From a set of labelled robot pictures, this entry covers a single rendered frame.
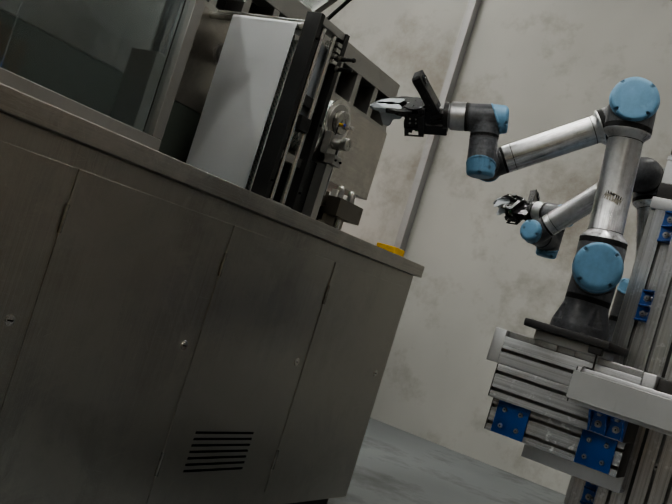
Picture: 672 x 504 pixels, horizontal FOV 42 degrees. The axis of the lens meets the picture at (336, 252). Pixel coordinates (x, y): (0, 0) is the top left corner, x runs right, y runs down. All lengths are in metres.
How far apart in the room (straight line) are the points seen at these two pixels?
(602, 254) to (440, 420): 3.53
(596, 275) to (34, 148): 1.31
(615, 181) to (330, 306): 0.85
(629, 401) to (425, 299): 3.66
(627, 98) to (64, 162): 1.33
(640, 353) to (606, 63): 3.48
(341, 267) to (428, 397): 3.23
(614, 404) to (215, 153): 1.29
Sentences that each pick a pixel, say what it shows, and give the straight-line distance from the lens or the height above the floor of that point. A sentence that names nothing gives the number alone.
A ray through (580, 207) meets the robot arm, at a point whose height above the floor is 1.23.
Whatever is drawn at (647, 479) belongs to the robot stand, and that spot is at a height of 0.51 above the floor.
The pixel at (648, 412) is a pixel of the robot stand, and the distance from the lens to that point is 2.12.
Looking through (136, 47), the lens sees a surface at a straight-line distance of 1.79.
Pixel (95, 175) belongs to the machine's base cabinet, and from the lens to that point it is 1.69.
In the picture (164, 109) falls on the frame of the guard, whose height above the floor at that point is 0.99.
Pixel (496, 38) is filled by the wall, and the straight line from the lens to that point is 6.02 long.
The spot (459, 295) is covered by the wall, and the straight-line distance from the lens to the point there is 5.60.
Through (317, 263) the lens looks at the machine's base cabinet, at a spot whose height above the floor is 0.79.
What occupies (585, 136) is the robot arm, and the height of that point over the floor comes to 1.32.
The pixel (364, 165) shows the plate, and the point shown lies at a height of 1.27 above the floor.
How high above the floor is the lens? 0.75
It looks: 2 degrees up
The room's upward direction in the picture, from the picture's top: 17 degrees clockwise
